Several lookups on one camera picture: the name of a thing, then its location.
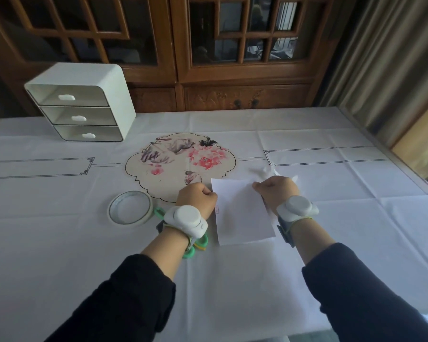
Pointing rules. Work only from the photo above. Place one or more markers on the person's right hand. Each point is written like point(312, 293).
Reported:
point(280, 192)

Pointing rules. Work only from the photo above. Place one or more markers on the white printed tablecloth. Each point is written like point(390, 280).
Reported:
point(214, 224)

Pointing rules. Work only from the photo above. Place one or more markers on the person's left forearm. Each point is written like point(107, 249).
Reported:
point(128, 284)

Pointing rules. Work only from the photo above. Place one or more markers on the person's left fingers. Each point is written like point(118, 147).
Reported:
point(207, 192)

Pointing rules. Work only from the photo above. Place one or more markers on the person's right forearm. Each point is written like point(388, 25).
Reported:
point(353, 292)

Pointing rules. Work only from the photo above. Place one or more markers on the clear adhesive tape roll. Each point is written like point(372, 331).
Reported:
point(130, 207)

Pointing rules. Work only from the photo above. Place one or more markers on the person's left hand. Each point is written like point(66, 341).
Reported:
point(194, 199)

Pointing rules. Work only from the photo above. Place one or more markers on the white wrist tracker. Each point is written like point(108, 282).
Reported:
point(185, 220)
point(295, 210)

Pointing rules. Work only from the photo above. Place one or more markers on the white left wrist tracker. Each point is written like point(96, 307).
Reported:
point(185, 220)

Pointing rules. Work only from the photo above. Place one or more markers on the crumpled clear plastic scrap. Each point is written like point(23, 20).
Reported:
point(271, 171)

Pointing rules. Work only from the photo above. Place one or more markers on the person's right fingers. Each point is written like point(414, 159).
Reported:
point(261, 188)

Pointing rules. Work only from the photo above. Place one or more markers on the wooden lattice cabinet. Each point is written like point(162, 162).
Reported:
point(185, 49)

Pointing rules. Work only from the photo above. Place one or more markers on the white right wrist tracker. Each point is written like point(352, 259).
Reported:
point(295, 210)

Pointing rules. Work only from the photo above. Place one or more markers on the white three-drawer organizer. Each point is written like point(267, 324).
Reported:
point(84, 103)

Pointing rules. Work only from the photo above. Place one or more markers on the white paper sheet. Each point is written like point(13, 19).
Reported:
point(240, 210)

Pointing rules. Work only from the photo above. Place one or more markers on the beige curtain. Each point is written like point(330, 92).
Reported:
point(381, 60)

